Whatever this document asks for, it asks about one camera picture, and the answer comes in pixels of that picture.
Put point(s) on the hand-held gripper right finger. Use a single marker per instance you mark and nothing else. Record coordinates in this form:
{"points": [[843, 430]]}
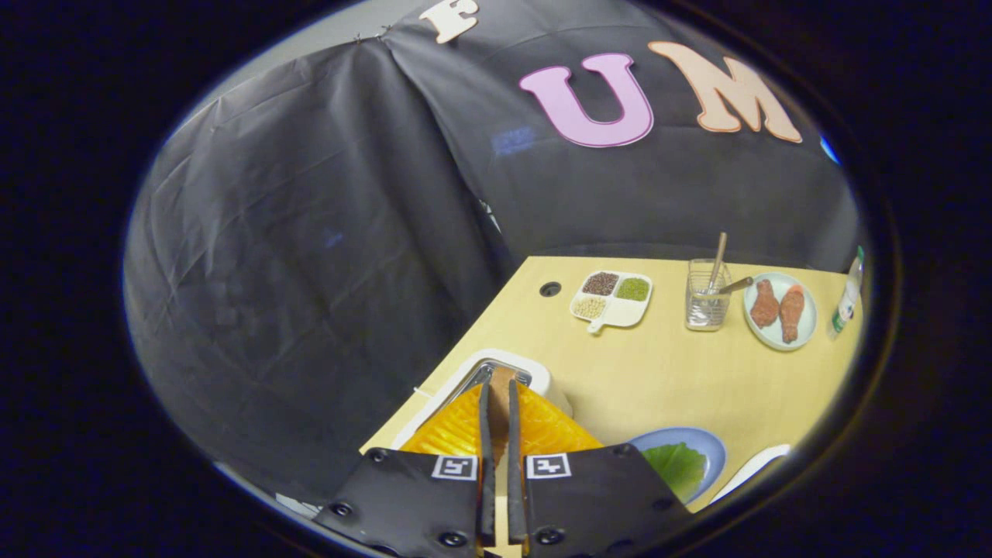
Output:
{"points": [[514, 465]]}

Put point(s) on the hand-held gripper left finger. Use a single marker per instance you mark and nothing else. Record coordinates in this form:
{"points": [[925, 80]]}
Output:
{"points": [[486, 465]]}

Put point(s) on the plain bread slice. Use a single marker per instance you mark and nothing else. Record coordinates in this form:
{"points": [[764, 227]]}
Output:
{"points": [[501, 403]]}

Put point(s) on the green lettuce leaf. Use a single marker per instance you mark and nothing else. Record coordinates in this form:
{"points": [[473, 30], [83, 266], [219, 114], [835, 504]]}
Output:
{"points": [[676, 465]]}

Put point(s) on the white toaster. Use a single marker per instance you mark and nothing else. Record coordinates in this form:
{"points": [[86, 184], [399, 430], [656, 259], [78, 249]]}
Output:
{"points": [[542, 380]]}

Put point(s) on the blue plate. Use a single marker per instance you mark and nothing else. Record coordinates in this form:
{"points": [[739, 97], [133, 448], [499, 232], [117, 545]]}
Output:
{"points": [[694, 436]]}

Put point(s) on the white divided seasoning dish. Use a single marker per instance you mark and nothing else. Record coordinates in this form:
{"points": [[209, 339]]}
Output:
{"points": [[626, 312]]}

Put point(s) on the white plate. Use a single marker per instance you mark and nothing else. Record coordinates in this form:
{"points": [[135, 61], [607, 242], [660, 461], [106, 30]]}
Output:
{"points": [[748, 469]]}

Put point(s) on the wooden utensil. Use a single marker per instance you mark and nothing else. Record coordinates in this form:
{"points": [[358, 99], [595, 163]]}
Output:
{"points": [[738, 284], [719, 256]]}

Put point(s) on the pale green plate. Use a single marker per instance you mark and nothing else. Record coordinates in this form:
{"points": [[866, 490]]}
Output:
{"points": [[810, 310]]}

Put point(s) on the clear plastic water bottle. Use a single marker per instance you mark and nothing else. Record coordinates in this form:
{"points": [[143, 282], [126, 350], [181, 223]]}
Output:
{"points": [[846, 298]]}

